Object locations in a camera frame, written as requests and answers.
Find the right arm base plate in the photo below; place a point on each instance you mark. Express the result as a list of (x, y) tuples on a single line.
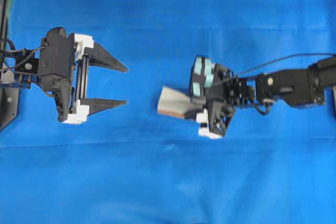
[(334, 100)]

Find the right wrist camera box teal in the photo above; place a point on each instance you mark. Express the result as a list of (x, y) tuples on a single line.
[(202, 76)]

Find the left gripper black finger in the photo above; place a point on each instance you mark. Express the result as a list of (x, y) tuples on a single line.
[(97, 105), (100, 57)]

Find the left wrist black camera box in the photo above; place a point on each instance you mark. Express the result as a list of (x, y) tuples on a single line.
[(56, 61)]

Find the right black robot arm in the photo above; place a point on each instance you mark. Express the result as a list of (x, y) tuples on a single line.
[(299, 88)]

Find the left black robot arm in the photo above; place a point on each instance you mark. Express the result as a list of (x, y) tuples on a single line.
[(25, 69)]

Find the blue table cloth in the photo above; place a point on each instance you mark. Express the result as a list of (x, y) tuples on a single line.
[(132, 165)]

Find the grey and brown sponge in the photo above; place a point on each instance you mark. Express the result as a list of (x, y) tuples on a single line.
[(173, 103)]

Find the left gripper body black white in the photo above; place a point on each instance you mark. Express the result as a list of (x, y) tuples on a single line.
[(71, 79)]

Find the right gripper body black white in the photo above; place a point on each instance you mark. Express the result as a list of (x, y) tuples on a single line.
[(219, 107)]

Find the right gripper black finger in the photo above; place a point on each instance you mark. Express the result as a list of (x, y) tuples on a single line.
[(190, 108)]

